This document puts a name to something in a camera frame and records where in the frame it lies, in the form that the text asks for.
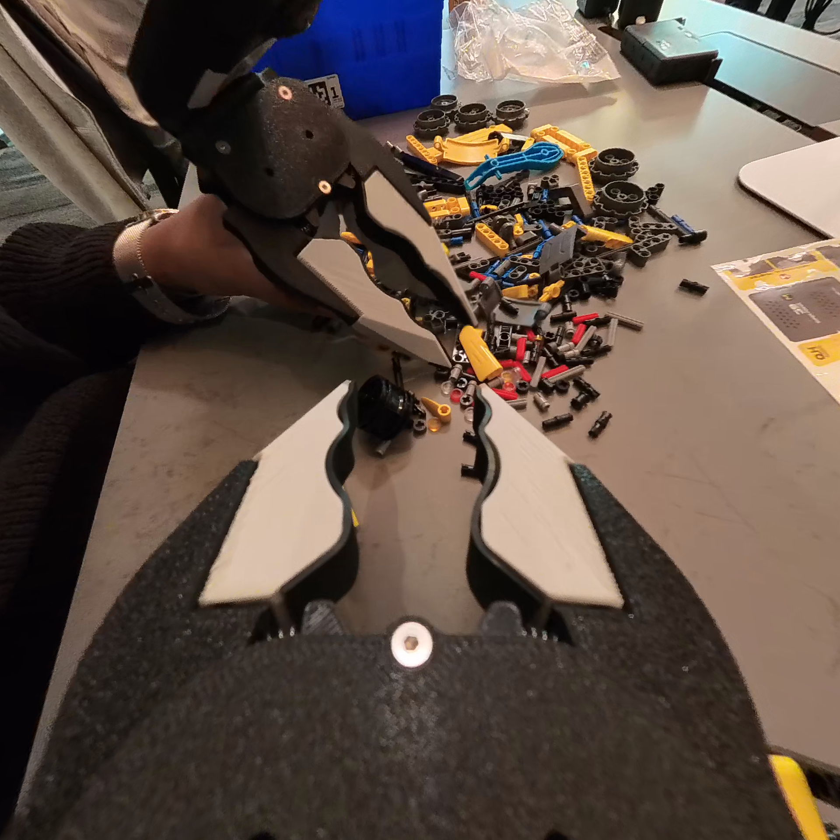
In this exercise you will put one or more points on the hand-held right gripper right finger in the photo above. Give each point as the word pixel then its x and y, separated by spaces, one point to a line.
pixel 544 525

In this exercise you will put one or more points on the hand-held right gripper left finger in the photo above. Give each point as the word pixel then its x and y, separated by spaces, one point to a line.
pixel 289 525

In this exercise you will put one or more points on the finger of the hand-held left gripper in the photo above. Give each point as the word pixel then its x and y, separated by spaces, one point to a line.
pixel 410 223
pixel 367 295

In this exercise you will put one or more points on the black toy wheel hub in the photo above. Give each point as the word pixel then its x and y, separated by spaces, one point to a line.
pixel 384 407

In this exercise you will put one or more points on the pile of plastic building pieces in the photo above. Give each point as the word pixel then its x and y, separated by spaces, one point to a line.
pixel 544 262

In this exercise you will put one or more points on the person's left forearm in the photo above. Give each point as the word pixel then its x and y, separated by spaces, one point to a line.
pixel 59 282

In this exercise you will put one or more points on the person's left hand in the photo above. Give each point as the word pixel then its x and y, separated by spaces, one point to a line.
pixel 197 253

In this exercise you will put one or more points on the small yellow connector piece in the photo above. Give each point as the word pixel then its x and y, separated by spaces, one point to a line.
pixel 436 409

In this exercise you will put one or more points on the blue plastic bin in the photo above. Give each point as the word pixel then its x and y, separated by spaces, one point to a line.
pixel 380 46

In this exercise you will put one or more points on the silver wristwatch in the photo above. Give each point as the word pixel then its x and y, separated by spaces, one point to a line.
pixel 128 246

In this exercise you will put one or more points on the clear plastic bag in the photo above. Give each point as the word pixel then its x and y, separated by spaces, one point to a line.
pixel 525 46

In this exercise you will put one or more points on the beige cloth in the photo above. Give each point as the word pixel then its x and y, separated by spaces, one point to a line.
pixel 52 98

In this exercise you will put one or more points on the black object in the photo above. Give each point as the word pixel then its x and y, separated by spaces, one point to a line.
pixel 620 10

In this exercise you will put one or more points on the black rectangular box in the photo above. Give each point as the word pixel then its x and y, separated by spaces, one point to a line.
pixel 669 49

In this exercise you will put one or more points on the yellow grey sticker sheet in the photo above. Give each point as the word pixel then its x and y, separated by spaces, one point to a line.
pixel 781 308

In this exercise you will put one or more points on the yellow plastic object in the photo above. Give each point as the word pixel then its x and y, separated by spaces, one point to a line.
pixel 797 800

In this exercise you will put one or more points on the white book stand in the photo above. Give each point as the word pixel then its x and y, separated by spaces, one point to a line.
pixel 800 184

